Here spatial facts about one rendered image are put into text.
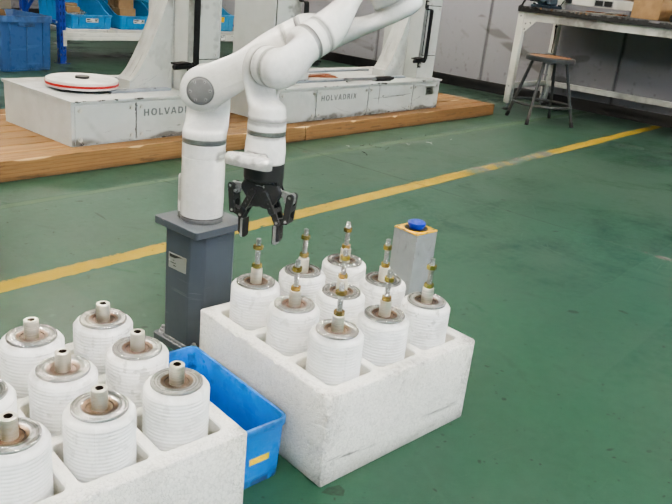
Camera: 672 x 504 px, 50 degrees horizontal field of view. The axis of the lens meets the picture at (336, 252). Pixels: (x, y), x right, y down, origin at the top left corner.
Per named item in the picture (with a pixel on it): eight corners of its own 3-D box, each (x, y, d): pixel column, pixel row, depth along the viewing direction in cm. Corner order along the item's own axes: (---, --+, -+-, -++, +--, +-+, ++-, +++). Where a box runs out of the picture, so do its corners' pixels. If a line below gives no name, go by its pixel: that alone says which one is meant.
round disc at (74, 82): (31, 83, 312) (30, 70, 311) (94, 81, 335) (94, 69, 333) (68, 96, 295) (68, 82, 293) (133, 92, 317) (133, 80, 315)
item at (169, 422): (130, 479, 112) (130, 377, 106) (184, 457, 119) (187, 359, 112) (162, 514, 106) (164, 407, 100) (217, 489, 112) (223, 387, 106)
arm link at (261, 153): (221, 164, 129) (223, 129, 127) (252, 153, 139) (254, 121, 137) (267, 173, 126) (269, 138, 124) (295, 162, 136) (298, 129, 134)
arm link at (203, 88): (290, 18, 139) (295, 16, 148) (168, 79, 144) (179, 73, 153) (312, 63, 142) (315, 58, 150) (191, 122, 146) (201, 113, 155)
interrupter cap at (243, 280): (246, 273, 147) (246, 269, 147) (281, 280, 145) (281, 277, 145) (229, 285, 140) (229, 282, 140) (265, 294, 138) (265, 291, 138)
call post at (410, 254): (377, 348, 175) (393, 226, 164) (397, 341, 180) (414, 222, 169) (398, 361, 170) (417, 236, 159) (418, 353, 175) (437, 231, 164)
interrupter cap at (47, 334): (-2, 334, 114) (-3, 330, 114) (46, 323, 119) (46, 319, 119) (16, 354, 109) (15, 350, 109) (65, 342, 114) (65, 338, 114)
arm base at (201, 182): (171, 215, 159) (173, 138, 153) (204, 209, 166) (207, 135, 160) (198, 227, 154) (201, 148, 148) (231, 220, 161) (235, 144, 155)
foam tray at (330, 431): (197, 387, 151) (200, 308, 145) (335, 340, 177) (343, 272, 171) (319, 488, 125) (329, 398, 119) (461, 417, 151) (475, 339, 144)
